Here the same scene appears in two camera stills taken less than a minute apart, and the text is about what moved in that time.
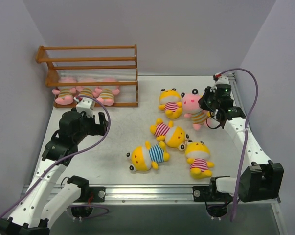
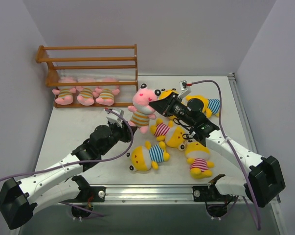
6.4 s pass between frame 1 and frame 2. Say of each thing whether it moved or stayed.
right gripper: moved
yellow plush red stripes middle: stayed
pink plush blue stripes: moved
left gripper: moved
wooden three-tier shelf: stayed
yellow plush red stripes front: stayed
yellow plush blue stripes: stayed
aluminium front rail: stayed
